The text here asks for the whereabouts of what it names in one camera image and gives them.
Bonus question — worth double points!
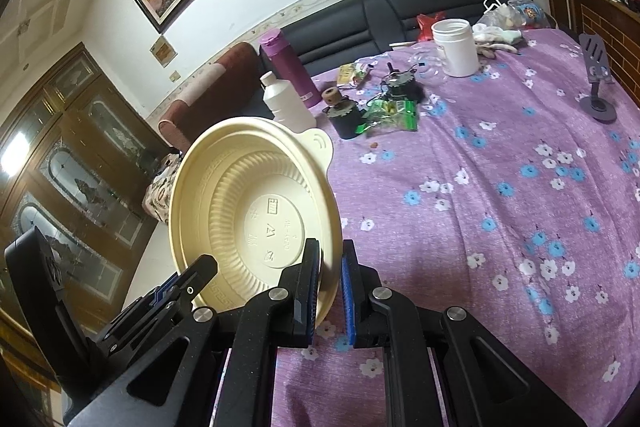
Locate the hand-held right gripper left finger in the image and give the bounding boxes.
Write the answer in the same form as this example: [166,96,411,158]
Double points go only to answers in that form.
[65,239,322,427]

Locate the white plastic bottle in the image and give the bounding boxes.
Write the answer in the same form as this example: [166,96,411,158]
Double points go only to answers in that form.
[259,71,318,134]

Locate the printed plastic bag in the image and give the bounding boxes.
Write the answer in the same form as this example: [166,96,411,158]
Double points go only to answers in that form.
[482,0,549,31]

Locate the red plastic bag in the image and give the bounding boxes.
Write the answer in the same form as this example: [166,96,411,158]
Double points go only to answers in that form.
[417,12,447,43]

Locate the brown upholstered chair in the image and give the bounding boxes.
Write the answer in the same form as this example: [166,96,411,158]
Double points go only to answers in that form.
[158,42,272,154]

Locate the small gold wall picture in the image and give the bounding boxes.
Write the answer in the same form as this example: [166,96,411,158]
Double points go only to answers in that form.
[149,35,177,67]

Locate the purple floral tablecloth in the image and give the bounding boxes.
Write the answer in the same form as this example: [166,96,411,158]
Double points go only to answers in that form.
[270,27,640,427]

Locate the black round container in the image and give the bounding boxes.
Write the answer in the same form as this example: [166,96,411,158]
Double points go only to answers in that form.
[327,101,367,140]

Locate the large cream plastic bowl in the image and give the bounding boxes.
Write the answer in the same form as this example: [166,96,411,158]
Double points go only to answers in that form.
[168,117,345,326]

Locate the green snack packet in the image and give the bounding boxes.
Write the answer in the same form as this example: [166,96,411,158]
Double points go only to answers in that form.
[362,99,418,136]

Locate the white plastic jar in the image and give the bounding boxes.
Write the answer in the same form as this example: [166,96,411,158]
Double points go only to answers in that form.
[431,18,480,79]

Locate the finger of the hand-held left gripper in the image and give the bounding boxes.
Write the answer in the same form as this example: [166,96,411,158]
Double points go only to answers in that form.
[175,254,218,308]
[150,273,178,305]

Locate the patterned cloth bag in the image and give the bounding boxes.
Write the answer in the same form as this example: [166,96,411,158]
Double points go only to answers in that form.
[142,152,184,224]

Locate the black leather sofa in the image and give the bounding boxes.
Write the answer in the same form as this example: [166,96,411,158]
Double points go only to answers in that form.
[259,0,534,84]

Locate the grey phone stand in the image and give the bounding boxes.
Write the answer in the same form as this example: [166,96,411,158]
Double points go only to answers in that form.
[578,33,619,124]

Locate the wooden glass-door cabinet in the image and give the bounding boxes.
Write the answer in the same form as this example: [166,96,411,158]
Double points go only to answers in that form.
[0,42,172,358]

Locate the white work gloves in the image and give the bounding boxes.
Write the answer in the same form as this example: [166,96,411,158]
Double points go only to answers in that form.
[472,24,524,58]

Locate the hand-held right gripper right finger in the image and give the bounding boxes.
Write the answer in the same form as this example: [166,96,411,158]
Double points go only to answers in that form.
[341,239,586,427]

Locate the yellow-green snack packet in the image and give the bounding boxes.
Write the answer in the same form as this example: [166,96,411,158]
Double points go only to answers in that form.
[337,62,377,87]

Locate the black gadget with wires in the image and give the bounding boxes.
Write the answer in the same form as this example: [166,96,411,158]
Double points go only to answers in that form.
[381,71,427,104]

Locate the purple thermos flask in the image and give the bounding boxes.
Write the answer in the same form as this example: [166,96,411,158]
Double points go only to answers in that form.
[258,28,324,109]

